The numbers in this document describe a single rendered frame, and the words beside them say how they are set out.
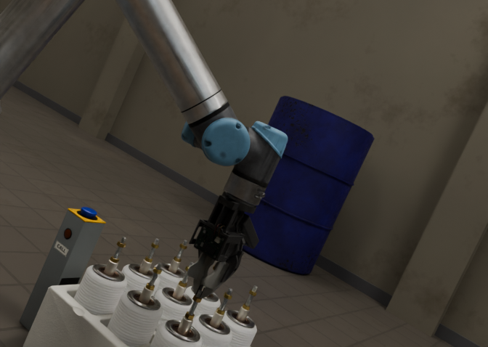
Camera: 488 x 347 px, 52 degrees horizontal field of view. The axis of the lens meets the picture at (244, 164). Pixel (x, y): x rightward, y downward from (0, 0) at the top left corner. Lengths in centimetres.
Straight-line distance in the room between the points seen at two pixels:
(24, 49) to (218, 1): 387
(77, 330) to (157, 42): 64
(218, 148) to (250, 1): 380
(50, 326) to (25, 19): 64
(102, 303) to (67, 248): 20
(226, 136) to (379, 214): 286
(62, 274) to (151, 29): 72
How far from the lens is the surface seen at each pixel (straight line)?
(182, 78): 79
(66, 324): 118
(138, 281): 125
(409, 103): 368
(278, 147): 95
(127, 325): 111
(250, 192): 95
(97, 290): 117
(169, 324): 107
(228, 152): 78
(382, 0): 402
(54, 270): 134
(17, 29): 94
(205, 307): 129
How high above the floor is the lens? 67
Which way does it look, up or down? 4 degrees down
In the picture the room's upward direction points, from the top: 25 degrees clockwise
